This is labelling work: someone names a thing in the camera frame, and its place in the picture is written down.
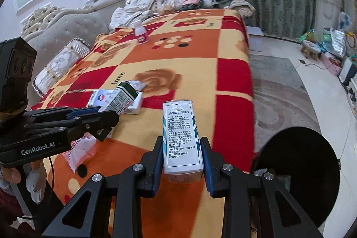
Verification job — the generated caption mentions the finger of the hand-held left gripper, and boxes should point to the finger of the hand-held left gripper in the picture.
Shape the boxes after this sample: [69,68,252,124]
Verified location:
[67,110,120,142]
[24,106,102,123]

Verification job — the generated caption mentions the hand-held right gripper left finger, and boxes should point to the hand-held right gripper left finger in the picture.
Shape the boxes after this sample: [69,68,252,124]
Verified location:
[42,137,165,238]

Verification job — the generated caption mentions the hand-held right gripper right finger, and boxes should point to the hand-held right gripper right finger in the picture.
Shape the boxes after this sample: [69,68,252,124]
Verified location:
[200,137,322,238]

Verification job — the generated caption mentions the green white medicine box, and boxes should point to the green white medicine box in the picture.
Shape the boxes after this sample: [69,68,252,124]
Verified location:
[98,81,138,117]

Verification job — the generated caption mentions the white medicine box blue stripes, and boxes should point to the white medicine box blue stripes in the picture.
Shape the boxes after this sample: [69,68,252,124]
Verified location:
[162,99,204,183]

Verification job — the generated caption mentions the black trash bin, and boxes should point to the black trash bin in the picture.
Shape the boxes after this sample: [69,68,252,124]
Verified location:
[252,128,341,233]

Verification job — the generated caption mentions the person's left hand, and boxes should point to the person's left hand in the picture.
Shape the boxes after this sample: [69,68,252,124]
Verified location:
[0,161,48,203]

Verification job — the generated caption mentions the flat white box round logo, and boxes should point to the flat white box round logo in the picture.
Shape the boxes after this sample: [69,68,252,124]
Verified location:
[86,89,115,109]

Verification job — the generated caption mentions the pink white plastic bag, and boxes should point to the pink white plastic bag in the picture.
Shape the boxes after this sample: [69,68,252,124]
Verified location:
[63,133,97,173]

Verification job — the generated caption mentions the white snack wrapper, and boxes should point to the white snack wrapper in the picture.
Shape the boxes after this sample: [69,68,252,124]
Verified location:
[129,80,147,92]

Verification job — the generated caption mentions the beaded bolster pillow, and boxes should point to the beaded bolster pillow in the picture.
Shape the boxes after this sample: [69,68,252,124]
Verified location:
[32,38,91,99]

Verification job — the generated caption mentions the grey tufted sofa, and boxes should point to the grey tufted sofa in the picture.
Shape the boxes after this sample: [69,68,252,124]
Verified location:
[21,0,126,82]

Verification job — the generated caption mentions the white pill bottle pink label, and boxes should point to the white pill bottle pink label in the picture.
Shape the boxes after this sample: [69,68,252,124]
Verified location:
[134,21,149,45]

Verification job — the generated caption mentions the grey patterned rug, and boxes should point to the grey patterned rug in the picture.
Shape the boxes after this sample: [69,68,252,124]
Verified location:
[248,55,321,172]

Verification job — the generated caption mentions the white crumpled cloth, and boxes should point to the white crumpled cloth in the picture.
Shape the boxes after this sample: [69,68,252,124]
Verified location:
[110,8,151,29]

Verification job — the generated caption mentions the white storage box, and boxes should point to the white storage box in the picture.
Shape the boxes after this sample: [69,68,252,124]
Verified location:
[247,26,264,37]

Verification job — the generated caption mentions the pink dark clothes pile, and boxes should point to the pink dark clothes pile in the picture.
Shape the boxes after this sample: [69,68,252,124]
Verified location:
[177,1,219,11]

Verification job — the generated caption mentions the small wooden stool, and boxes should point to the small wooden stool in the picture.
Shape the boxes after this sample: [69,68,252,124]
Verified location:
[301,39,321,60]

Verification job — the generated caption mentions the pink box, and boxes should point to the pink box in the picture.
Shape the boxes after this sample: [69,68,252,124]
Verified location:
[321,52,339,71]

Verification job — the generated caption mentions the white TV cabinet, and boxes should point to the white TV cabinet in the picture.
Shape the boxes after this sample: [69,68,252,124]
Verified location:
[344,79,357,116]

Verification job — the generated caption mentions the beige fringed cloth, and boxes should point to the beige fringed cloth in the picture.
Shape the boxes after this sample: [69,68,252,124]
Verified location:
[223,0,255,18]

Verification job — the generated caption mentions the green snack bag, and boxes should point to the green snack bag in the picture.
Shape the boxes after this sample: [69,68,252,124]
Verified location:
[298,29,315,42]

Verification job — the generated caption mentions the navy white bag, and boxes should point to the navy white bag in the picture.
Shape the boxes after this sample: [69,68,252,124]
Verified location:
[340,58,357,85]

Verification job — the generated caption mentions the teal plastic container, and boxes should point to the teal plastic container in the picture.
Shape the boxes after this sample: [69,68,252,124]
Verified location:
[322,27,332,46]

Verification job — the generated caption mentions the silver foil bag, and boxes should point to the silver foil bag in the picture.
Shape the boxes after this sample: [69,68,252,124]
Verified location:
[330,29,348,57]

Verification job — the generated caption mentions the white plastic bag blue print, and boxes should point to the white plastic bag blue print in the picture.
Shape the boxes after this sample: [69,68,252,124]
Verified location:
[337,12,352,31]

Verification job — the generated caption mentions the black floor cable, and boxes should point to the black floor cable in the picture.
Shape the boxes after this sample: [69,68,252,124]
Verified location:
[298,60,330,70]

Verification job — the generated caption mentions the bag with yellow handles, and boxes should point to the bag with yellow handles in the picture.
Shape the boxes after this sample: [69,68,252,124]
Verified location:
[346,32,357,49]

